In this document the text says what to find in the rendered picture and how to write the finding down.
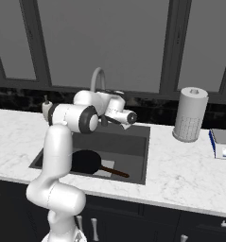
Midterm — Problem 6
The grey tap lever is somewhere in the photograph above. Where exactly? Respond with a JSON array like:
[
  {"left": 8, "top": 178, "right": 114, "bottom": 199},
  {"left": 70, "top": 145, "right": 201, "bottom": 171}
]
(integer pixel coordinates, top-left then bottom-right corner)
[{"left": 104, "top": 89, "right": 126, "bottom": 95}]

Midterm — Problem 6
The dark framed window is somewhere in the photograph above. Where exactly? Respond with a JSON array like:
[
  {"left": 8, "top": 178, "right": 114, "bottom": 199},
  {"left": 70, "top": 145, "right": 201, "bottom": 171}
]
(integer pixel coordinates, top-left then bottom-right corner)
[{"left": 0, "top": 0, "right": 226, "bottom": 106}]

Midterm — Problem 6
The dark cupboard panel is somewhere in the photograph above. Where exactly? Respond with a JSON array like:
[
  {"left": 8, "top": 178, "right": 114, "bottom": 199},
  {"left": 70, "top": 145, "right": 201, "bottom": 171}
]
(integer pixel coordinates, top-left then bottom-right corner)
[{"left": 84, "top": 194, "right": 183, "bottom": 221}]

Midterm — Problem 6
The grey curved tap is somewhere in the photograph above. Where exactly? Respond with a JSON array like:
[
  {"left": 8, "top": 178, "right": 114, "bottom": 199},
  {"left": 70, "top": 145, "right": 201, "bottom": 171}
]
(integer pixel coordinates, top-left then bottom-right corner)
[{"left": 89, "top": 66, "right": 107, "bottom": 93}]

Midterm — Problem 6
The white soap dispenser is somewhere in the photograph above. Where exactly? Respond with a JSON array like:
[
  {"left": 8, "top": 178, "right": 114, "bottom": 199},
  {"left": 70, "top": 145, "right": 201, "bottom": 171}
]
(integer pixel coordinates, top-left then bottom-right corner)
[{"left": 42, "top": 95, "right": 54, "bottom": 120}]

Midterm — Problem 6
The white paper towel roll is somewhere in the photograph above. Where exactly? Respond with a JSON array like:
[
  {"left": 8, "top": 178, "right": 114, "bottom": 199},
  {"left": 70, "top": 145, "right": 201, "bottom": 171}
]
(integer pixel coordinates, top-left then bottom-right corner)
[{"left": 171, "top": 87, "right": 210, "bottom": 144}]

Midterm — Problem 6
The black pan with brown handle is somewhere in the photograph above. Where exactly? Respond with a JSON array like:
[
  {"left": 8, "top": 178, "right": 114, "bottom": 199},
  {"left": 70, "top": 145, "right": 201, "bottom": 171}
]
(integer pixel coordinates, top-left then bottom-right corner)
[{"left": 69, "top": 149, "right": 130, "bottom": 180}]

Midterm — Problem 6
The dark cupboard drawer front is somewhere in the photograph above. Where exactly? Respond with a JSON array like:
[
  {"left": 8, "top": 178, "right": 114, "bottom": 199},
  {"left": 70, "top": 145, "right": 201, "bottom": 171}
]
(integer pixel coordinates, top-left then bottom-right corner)
[
  {"left": 0, "top": 178, "right": 32, "bottom": 206},
  {"left": 179, "top": 209, "right": 226, "bottom": 236}
]

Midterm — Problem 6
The pale flat sponge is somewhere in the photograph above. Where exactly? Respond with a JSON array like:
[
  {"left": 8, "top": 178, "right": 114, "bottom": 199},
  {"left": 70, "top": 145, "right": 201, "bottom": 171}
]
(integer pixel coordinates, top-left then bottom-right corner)
[{"left": 98, "top": 159, "right": 116, "bottom": 170}]

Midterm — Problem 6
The blue and white box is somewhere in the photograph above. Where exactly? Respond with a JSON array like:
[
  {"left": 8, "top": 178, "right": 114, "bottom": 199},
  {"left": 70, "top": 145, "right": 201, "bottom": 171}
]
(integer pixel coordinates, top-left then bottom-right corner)
[{"left": 208, "top": 128, "right": 226, "bottom": 162}]

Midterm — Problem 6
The dark grey sink basin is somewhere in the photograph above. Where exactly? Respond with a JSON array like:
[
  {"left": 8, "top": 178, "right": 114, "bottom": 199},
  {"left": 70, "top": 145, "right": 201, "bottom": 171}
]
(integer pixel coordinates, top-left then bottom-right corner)
[{"left": 28, "top": 124, "right": 151, "bottom": 186}]

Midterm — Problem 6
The dark cupboard door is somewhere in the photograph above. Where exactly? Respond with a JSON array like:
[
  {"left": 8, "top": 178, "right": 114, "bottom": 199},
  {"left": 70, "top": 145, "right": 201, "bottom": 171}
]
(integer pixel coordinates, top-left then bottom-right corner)
[
  {"left": 0, "top": 201, "right": 52, "bottom": 242},
  {"left": 85, "top": 210, "right": 179, "bottom": 242},
  {"left": 174, "top": 229, "right": 226, "bottom": 242}
]

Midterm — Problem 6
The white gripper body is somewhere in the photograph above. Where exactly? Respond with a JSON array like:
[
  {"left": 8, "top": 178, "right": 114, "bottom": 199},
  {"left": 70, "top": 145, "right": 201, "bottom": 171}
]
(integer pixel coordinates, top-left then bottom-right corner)
[{"left": 119, "top": 122, "right": 133, "bottom": 131}]

